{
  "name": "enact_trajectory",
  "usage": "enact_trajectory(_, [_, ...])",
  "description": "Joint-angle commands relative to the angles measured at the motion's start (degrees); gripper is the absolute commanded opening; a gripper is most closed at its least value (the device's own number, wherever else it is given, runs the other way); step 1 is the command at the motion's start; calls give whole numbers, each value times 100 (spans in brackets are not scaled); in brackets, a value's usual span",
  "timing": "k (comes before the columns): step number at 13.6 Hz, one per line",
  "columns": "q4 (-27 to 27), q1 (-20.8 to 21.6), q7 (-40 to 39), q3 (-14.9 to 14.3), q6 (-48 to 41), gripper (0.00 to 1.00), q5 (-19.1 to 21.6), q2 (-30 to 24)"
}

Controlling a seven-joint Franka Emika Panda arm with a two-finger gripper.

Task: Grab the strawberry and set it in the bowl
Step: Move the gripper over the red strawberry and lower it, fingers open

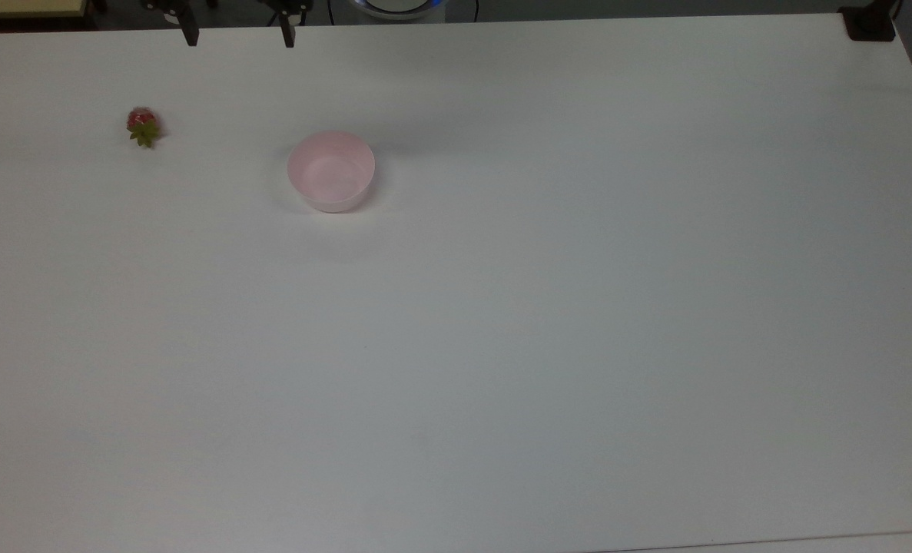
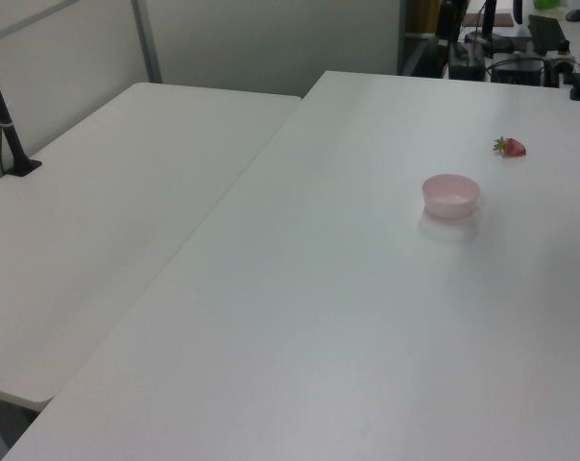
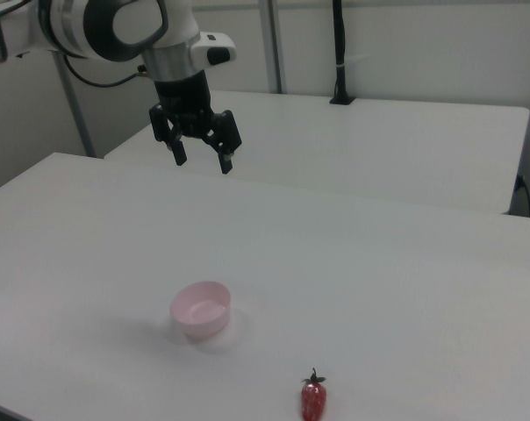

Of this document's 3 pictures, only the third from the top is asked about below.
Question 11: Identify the red toy strawberry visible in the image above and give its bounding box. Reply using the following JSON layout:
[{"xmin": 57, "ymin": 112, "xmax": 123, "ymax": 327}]
[{"xmin": 299, "ymin": 367, "xmax": 328, "ymax": 421}]

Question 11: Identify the pink plastic bowl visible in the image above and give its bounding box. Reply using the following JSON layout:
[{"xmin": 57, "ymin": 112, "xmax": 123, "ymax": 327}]
[{"xmin": 168, "ymin": 281, "xmax": 233, "ymax": 339}]

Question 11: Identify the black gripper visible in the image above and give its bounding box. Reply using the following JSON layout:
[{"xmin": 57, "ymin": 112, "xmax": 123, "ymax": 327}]
[{"xmin": 148, "ymin": 69, "xmax": 243, "ymax": 175}]

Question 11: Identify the black wall cable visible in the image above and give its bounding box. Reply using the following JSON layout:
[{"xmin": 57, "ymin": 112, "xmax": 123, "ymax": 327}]
[{"xmin": 516, "ymin": 175, "xmax": 530, "ymax": 218}]

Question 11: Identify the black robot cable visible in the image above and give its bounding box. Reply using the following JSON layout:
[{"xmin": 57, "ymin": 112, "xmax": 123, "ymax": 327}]
[{"xmin": 62, "ymin": 53, "xmax": 148, "ymax": 89}]

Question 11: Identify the white back table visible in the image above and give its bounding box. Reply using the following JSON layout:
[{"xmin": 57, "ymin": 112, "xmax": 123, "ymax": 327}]
[{"xmin": 104, "ymin": 89, "xmax": 530, "ymax": 216}]

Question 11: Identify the grey metal frame post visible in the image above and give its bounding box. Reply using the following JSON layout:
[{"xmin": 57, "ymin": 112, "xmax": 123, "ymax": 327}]
[{"xmin": 259, "ymin": 0, "xmax": 289, "ymax": 95}]

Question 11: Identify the black pole with clamp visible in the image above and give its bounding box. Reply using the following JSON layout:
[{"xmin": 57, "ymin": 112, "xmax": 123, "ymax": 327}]
[{"xmin": 328, "ymin": 0, "xmax": 356, "ymax": 106}]

